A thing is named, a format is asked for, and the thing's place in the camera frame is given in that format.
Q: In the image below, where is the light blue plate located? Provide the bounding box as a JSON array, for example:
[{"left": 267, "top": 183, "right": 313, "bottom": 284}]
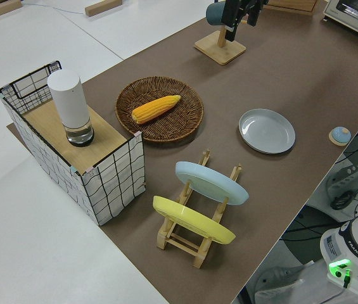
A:
[{"left": 175, "top": 161, "right": 250, "bottom": 206}]

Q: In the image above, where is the wooden dish rack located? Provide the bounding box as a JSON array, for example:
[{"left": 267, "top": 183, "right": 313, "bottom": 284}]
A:
[{"left": 156, "top": 148, "right": 243, "bottom": 269}]

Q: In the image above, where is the white toaster oven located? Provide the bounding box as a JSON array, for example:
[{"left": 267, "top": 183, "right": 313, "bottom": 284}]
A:
[{"left": 321, "top": 0, "right": 358, "bottom": 48}]

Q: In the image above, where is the wooden mug tree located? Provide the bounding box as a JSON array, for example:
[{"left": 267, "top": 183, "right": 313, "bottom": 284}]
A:
[{"left": 193, "top": 18, "right": 248, "bottom": 67}]

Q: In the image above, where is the brown table mat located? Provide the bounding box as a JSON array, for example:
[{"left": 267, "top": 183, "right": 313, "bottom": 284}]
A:
[{"left": 6, "top": 0, "right": 358, "bottom": 304}]

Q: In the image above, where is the brown wicker basket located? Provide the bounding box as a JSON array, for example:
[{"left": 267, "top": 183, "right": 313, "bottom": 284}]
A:
[{"left": 115, "top": 75, "right": 205, "bottom": 145}]

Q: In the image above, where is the yellow plate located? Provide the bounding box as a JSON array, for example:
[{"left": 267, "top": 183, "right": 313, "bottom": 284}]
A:
[{"left": 152, "top": 195, "right": 237, "bottom": 245}]

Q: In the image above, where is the blue bell with wooden base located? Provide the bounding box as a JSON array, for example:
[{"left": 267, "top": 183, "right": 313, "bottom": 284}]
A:
[{"left": 328, "top": 126, "right": 352, "bottom": 146}]

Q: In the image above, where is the yellow corn cob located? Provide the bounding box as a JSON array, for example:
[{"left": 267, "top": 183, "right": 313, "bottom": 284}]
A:
[{"left": 131, "top": 94, "right": 182, "bottom": 125}]

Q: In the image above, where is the black base cable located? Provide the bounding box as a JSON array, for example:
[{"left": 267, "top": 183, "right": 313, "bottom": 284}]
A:
[{"left": 341, "top": 269, "right": 354, "bottom": 289}]

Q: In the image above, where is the dark blue mug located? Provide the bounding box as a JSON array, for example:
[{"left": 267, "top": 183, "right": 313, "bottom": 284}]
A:
[{"left": 206, "top": 1, "right": 229, "bottom": 27}]

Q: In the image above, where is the coiled black cable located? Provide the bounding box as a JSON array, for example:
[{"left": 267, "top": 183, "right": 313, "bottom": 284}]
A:
[{"left": 329, "top": 189, "right": 358, "bottom": 211}]

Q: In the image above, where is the grid-patterned wire shelf box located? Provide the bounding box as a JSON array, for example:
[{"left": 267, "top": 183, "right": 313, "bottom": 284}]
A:
[{"left": 0, "top": 60, "right": 148, "bottom": 226}]

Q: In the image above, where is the thin blue cable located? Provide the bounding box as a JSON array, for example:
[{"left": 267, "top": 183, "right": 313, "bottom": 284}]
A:
[{"left": 23, "top": 0, "right": 86, "bottom": 15}]

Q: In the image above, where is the gray round plate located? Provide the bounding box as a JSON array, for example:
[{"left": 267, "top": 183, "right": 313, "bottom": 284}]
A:
[{"left": 238, "top": 108, "right": 297, "bottom": 155}]

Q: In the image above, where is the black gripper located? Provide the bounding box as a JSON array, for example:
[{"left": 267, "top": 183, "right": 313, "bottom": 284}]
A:
[{"left": 222, "top": 0, "right": 268, "bottom": 42}]

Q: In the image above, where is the white power strip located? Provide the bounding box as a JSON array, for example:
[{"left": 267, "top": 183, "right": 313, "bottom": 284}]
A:
[{"left": 326, "top": 148, "right": 358, "bottom": 203}]

